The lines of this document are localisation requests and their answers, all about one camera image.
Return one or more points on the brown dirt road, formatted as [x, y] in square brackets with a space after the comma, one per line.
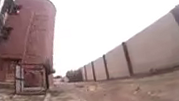
[111, 97]

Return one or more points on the metal frame cage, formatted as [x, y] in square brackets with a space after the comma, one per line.
[31, 78]

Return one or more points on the bushes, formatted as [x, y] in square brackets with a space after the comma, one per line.
[74, 76]

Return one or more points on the red-brown building with round tower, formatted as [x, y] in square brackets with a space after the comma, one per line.
[37, 30]

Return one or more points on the pale wall with dark pillars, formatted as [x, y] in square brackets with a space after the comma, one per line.
[154, 49]

